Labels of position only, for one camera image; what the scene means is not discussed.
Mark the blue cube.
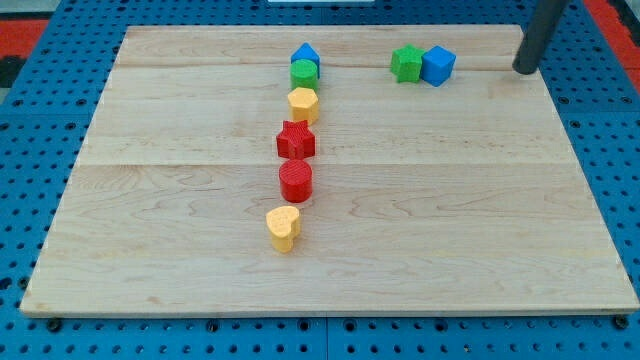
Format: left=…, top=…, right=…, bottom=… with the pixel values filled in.
left=420, top=45, right=457, bottom=87

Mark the red cylinder block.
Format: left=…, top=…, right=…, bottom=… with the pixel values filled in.
left=278, top=159, right=313, bottom=203

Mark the red star block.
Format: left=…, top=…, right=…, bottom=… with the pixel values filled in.
left=276, top=120, right=316, bottom=160

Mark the yellow heart block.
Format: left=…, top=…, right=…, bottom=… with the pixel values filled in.
left=265, top=205, right=301, bottom=253

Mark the yellow hexagon block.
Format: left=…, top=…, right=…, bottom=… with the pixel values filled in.
left=287, top=87, right=319, bottom=125

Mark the green cylinder block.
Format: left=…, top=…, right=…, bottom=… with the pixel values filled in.
left=289, top=59, right=319, bottom=91

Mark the wooden board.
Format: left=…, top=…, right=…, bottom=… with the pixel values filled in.
left=20, top=25, right=639, bottom=318

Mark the blue pentagon block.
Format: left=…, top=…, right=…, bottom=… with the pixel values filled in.
left=290, top=42, right=321, bottom=77

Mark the green star block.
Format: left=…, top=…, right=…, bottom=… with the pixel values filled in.
left=390, top=44, right=426, bottom=83

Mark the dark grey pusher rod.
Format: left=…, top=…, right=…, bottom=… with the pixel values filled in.
left=512, top=0, right=570, bottom=75

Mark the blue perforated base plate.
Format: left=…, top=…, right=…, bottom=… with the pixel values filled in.
left=1, top=1, right=639, bottom=359

